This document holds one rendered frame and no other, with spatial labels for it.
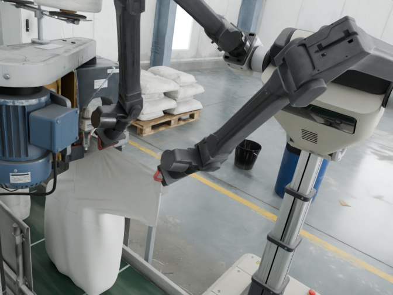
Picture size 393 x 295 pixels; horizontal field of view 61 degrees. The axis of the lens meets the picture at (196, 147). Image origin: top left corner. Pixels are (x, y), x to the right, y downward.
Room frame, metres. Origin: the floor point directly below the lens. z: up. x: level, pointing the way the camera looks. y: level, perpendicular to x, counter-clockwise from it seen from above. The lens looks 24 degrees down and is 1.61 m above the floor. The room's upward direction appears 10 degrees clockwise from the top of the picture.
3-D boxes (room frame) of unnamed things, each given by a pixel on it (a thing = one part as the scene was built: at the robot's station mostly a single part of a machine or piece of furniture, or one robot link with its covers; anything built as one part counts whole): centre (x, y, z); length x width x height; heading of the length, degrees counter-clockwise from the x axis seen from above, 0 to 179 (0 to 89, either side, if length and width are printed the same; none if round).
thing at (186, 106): (4.53, 0.35, 0.20); 0.67 x 0.43 x 0.15; 146
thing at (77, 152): (1.06, 0.45, 1.04); 0.08 x 0.06 x 0.05; 146
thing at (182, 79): (4.67, 0.53, 0.56); 0.67 x 0.43 x 0.15; 56
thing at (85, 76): (1.23, 0.48, 1.21); 0.30 x 0.25 x 0.30; 56
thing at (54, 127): (0.75, 0.36, 1.25); 0.10 x 0.08 x 0.12; 171
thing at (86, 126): (1.05, 0.38, 1.14); 0.05 x 0.04 x 0.16; 146
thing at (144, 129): (4.38, 0.69, 0.07); 1.20 x 0.82 x 0.14; 148
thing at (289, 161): (2.92, -1.04, 0.32); 0.51 x 0.48 x 0.65; 146
